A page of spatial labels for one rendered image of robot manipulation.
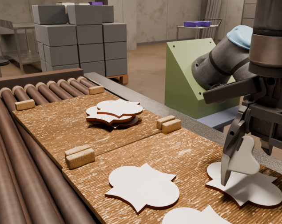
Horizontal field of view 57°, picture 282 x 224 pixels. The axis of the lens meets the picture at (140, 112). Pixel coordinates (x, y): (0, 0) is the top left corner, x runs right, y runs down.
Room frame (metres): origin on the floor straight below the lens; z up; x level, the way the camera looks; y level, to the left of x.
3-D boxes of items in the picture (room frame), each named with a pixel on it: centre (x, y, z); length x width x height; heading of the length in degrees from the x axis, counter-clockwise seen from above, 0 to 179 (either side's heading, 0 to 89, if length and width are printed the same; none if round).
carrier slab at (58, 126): (0.73, 0.16, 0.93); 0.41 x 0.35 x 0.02; 39
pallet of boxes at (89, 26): (4.48, 0.99, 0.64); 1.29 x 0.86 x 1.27; 122
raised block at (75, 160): (0.47, 0.13, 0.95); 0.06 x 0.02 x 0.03; 127
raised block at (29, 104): (0.80, 0.38, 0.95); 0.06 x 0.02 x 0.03; 129
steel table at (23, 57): (5.86, 2.59, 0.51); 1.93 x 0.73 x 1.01; 37
